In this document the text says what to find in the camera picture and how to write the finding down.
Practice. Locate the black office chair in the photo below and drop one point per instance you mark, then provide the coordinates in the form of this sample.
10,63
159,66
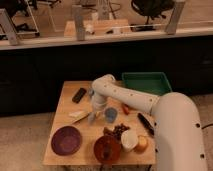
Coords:
152,8

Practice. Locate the green plastic tray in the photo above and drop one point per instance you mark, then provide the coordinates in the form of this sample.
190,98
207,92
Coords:
150,82

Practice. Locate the black remote control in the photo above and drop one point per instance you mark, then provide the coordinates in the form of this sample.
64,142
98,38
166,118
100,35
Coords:
79,95

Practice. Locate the black handled knife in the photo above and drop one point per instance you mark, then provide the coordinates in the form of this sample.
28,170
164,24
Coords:
146,124

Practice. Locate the wooden background table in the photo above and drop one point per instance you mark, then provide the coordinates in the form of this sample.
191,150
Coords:
99,27

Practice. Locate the white towel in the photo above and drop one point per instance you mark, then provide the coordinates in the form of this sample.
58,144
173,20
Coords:
78,114

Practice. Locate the teal sponge block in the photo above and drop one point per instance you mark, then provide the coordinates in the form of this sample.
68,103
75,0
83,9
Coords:
90,92

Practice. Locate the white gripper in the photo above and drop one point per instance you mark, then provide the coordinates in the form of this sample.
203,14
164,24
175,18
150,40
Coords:
99,102

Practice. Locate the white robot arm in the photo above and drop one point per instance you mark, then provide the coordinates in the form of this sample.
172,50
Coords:
178,137

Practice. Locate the blue cup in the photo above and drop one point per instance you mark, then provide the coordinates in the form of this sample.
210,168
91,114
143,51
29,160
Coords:
110,114

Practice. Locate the white cup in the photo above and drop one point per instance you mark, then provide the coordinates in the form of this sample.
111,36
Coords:
129,140

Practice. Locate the red orange carrot toy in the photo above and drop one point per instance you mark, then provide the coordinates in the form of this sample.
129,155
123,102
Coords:
125,109

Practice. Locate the dark grape bunch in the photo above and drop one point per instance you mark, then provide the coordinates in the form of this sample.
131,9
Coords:
117,131

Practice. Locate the brown bowl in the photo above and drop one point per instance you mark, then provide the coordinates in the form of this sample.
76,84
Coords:
107,150

